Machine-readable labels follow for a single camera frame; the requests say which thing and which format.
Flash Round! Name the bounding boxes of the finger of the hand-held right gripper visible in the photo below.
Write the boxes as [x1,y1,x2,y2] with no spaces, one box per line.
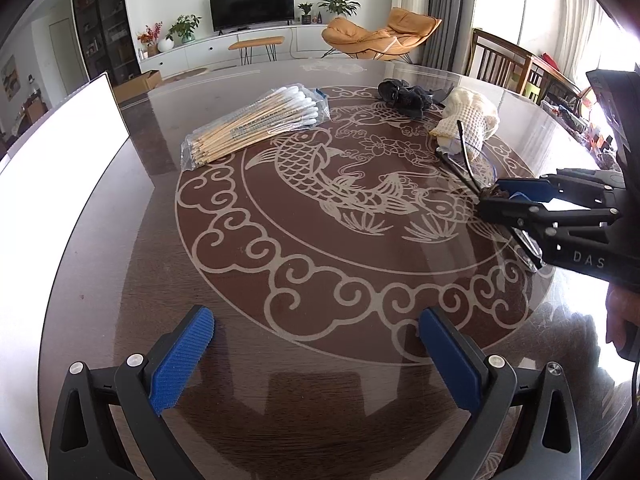
[497,171,626,206]
[475,199,615,233]

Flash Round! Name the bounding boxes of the orange lounge chair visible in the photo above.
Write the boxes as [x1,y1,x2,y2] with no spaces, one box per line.
[321,7,443,63]

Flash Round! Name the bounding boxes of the white television cabinet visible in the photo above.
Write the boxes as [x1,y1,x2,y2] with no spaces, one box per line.
[139,24,351,73]

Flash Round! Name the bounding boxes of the flat screen television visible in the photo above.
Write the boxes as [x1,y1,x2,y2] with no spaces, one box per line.
[208,0,296,33]

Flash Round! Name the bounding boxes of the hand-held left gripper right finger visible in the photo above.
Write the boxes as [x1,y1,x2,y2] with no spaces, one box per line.
[417,307,583,480]

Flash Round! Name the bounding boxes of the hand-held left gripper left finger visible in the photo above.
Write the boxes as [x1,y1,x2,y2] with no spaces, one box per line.
[47,305,216,480]

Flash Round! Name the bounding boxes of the green potted plant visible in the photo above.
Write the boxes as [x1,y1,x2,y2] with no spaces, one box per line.
[167,14,202,43]

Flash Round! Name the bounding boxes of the cardboard box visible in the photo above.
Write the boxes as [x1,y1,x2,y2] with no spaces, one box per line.
[112,70,162,101]

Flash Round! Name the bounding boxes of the person's right hand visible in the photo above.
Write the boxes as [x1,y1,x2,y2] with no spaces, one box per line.
[605,287,640,361]

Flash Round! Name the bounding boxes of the wooden armchair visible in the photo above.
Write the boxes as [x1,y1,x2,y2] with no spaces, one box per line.
[530,54,587,107]

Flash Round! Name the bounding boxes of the dark glass display cabinet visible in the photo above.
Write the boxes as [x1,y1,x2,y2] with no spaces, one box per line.
[70,0,141,86]

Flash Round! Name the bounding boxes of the framed wall painting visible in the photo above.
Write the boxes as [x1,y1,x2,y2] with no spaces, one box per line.
[0,55,23,96]

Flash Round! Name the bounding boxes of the pack of cotton swabs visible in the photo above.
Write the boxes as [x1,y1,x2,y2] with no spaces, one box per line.
[180,84,332,173]

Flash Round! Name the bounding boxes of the large leafy potted plant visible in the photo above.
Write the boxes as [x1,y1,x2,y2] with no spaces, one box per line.
[318,0,361,18]

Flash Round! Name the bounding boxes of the wooden chair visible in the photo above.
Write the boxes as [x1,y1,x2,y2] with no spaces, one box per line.
[467,29,533,96]

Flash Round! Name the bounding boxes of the cream knitted glove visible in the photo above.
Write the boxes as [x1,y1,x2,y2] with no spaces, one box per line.
[429,86,501,153]

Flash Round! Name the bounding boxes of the clear glasses with black temples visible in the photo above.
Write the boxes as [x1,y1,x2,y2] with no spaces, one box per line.
[435,120,543,273]

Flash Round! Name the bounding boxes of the black fabric item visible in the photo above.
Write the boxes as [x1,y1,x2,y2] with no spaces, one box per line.
[377,79,443,121]

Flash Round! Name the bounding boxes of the orange bench with metal legs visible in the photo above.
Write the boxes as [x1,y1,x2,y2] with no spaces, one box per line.
[229,36,285,65]

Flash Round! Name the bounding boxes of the grey curtain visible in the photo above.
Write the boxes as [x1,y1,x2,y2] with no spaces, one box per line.
[429,0,481,71]

